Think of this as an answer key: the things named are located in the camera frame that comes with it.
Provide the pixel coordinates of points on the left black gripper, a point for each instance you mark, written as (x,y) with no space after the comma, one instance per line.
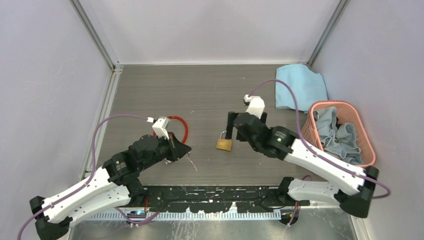
(177,149)

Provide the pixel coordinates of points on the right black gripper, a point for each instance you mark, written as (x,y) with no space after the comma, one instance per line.
(229,128)

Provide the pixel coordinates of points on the brass padlock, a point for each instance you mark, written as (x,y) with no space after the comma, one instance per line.
(223,144)

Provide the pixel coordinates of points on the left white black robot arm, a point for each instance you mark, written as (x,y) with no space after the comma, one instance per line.
(115,184)

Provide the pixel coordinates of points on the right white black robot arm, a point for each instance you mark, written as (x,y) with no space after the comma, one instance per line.
(348,186)

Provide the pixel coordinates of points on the light blue cloth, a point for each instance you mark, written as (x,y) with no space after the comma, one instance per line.
(308,87)

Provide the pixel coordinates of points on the grey-blue cloth in basket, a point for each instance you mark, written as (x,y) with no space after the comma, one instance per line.
(338,140)

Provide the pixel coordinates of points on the pink plastic basket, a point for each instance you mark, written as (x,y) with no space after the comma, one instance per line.
(347,113)

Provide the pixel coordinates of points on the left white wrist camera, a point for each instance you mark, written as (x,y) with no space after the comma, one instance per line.
(160,127)

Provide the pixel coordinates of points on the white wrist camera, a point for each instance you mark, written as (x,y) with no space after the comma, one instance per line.
(255,105)
(160,127)

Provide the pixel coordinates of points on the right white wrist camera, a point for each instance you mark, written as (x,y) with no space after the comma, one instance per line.
(255,105)

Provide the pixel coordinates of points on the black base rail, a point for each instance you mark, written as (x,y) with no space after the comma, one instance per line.
(209,199)

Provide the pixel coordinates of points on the white slotted cable duct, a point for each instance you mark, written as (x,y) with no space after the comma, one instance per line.
(232,215)

